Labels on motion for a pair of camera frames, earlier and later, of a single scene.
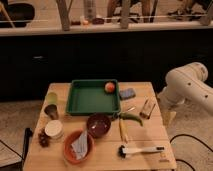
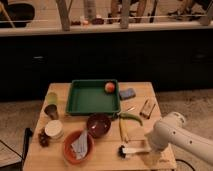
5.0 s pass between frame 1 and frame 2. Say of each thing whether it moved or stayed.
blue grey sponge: stayed
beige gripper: moved
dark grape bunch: stayed
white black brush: stayed
